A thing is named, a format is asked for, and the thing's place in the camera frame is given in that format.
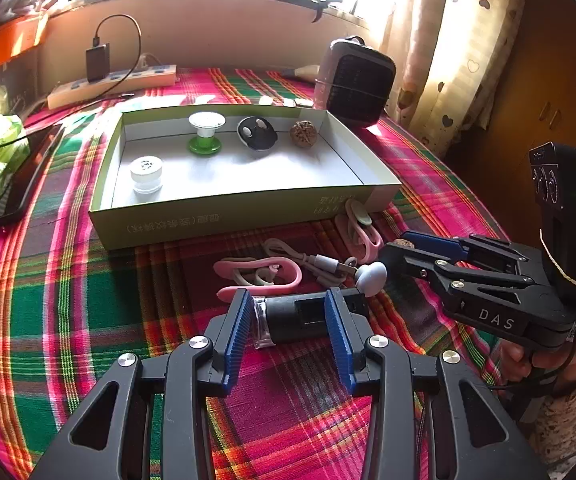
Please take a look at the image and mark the white usb cable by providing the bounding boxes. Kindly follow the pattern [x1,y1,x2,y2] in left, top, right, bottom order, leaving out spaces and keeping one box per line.
[263,237,359,288]

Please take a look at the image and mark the person's right forearm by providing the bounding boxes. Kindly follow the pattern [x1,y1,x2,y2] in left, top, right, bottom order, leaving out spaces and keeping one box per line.
[528,345,576,476]

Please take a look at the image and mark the black oval disc metal dots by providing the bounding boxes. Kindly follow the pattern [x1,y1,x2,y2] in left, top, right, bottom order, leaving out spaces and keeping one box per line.
[236,116,278,152]

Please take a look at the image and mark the small white round jar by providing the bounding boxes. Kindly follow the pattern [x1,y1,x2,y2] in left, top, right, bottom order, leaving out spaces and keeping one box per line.
[129,156,164,195]

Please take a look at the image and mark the pink green plaid blanket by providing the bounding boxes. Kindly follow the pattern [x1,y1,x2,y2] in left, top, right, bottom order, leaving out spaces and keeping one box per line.
[0,65,544,480]

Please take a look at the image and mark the black charger cable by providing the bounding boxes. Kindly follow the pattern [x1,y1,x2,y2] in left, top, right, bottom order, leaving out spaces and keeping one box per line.
[93,14,142,101]

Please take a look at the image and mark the person's right hand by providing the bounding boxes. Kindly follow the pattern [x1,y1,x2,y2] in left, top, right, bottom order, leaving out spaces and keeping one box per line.
[499,344,535,386]

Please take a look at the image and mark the heart print curtain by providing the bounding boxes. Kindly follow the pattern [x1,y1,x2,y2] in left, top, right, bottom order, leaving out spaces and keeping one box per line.
[383,0,529,156]

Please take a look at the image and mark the black charger adapter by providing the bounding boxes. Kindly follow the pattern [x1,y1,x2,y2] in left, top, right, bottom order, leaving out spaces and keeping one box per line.
[85,44,111,82]

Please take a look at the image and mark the white green spool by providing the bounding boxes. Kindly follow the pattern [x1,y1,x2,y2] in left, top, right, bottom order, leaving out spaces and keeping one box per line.
[187,112,228,157]

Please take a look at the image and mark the wooden cabinet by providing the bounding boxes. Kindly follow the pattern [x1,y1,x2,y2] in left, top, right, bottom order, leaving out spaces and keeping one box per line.
[448,35,576,241]

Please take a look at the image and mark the pink case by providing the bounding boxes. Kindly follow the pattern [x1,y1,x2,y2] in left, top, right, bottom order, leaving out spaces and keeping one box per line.
[213,255,303,303]

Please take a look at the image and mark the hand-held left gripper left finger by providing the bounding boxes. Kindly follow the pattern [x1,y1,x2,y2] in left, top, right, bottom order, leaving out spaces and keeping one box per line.
[28,287,255,480]

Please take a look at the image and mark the black smartphone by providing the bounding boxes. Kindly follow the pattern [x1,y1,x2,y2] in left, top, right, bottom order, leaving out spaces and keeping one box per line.
[0,122,66,231]

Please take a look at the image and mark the black rectangular device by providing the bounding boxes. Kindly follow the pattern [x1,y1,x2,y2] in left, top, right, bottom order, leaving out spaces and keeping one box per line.
[252,287,371,348]

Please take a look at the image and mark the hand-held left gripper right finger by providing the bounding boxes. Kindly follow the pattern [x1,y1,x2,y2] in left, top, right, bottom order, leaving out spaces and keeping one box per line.
[324,287,549,480]

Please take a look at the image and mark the shallow green white cardboard box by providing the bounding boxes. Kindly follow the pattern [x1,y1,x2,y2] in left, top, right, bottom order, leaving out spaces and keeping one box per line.
[88,105,403,251]

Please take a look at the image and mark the grey space heater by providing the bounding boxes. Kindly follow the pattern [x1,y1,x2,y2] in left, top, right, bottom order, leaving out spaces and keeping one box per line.
[313,36,398,128]

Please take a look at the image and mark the white power strip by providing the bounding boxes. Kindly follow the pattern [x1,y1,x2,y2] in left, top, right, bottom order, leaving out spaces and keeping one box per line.
[47,63,178,110]

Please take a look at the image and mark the black window latch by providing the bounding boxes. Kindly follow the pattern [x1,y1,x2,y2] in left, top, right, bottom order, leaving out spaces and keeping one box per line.
[312,0,344,23]

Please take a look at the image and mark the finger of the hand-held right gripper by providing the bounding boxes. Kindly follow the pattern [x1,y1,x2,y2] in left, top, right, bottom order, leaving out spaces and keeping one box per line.
[383,241,537,307]
[400,230,530,277]

